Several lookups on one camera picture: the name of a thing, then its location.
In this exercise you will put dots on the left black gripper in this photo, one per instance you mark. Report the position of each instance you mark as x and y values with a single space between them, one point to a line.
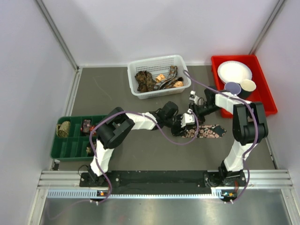
179 131

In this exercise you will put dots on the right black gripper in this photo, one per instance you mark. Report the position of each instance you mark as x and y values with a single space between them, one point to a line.
194 107

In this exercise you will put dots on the pink floral dark tie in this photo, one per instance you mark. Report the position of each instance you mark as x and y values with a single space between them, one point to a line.
204 131

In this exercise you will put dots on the white plastic basket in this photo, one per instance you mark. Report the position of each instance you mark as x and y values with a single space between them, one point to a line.
157 66

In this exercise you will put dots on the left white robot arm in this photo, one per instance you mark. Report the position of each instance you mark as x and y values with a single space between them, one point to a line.
115 127

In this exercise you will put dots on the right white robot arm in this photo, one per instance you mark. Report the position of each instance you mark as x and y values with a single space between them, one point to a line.
249 127

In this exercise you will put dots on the grey orange pattern tie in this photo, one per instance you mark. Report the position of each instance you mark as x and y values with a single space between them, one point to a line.
162 81

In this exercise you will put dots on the brown leaf pattern tie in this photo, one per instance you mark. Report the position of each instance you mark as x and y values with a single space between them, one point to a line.
145 81

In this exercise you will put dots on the lilac paper cup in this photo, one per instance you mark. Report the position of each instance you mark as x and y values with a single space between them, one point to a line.
233 87

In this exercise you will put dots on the white paper plates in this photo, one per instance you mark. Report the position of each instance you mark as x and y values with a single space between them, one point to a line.
233 71

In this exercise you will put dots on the black paper cup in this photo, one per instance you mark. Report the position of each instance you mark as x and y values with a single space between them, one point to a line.
247 88

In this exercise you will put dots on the red plastic bin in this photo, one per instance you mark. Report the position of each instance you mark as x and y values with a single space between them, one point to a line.
262 92

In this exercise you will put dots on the rolled red pattern tie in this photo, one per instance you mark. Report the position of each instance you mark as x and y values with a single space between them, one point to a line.
93 128

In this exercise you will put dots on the rolled purple floral tie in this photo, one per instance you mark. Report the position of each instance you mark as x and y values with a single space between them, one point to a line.
86 127

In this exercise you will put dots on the rolled brown floral tie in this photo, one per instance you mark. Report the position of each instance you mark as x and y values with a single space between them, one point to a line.
89 151

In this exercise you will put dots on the green divided organizer tray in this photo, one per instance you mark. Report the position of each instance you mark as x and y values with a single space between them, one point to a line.
73 148

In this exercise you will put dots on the rolled olive green tie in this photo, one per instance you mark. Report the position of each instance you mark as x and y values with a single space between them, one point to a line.
62 130

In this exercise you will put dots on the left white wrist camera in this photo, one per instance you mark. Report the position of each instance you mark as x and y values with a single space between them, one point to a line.
187 118

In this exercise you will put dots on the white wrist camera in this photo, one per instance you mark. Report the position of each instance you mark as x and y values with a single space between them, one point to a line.
194 98
187 118

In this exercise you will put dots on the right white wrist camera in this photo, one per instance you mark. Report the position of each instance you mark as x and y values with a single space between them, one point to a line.
194 98

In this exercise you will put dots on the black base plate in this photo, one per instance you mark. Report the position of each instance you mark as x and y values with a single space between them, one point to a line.
170 182

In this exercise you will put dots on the white slotted cable duct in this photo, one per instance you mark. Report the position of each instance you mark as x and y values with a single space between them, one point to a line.
95 194

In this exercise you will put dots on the aluminium frame rail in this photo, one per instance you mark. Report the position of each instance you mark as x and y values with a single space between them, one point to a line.
259 179

